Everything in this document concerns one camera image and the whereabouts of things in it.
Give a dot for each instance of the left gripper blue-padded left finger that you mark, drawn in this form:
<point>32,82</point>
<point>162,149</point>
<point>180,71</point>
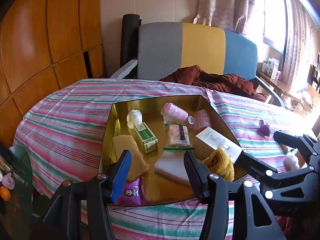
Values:
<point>63,218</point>

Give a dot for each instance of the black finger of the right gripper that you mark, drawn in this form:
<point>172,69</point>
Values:
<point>305,144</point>

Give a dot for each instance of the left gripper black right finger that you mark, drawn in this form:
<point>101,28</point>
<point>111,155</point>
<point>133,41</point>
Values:
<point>253,218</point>

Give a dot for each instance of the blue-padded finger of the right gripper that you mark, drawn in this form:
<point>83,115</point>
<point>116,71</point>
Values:
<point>255,168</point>

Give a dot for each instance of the clear plastic bag bundle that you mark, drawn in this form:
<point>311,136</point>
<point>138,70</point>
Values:
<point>292,162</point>

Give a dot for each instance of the yellow knit cloth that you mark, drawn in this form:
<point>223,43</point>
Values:
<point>220,163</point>

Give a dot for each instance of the purple candy packet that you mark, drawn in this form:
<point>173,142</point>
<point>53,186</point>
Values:
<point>264,128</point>
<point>132,194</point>

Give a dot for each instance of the cream cardboard box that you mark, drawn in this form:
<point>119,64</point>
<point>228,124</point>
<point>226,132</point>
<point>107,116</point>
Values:
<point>209,140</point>

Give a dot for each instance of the pink hair roller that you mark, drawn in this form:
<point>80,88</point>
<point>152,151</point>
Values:
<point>173,114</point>
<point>199,121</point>

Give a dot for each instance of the yellow sponge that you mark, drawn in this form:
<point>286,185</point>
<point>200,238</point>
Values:
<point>138,164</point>

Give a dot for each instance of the large cracker pack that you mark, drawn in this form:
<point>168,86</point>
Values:
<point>177,138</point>

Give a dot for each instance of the white sponge block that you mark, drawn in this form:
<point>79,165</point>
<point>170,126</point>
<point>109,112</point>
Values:
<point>170,164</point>

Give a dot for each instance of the green tea box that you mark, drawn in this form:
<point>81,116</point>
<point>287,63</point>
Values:
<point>146,137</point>

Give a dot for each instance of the white plastic ball bundle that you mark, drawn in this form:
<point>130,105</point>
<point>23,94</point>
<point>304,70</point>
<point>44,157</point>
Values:
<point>133,118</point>

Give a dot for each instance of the glass side table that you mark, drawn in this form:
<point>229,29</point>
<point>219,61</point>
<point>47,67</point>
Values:
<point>16,213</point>

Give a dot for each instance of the wooden side table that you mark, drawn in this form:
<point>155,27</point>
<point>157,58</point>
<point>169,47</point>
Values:
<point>281,89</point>

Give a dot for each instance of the striped tablecloth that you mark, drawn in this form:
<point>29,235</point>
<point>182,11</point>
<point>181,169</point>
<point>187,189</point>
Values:
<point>63,135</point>

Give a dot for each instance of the white product boxes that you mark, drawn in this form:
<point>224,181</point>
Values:
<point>271,69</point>

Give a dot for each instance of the rust red jacket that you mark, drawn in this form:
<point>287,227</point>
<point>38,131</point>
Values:
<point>229,83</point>

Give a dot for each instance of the gold metal tin box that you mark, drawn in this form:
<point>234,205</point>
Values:
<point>158,189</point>

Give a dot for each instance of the grey yellow blue chair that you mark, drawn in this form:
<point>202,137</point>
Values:
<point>164,47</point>

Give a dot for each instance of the pink window curtain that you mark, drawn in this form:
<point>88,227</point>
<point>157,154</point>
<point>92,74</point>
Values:
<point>231,15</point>

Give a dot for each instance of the wooden wardrobe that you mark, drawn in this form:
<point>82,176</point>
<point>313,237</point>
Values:
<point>46,45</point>

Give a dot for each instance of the black rolled mat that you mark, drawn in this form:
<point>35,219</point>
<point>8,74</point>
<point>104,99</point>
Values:
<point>129,38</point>

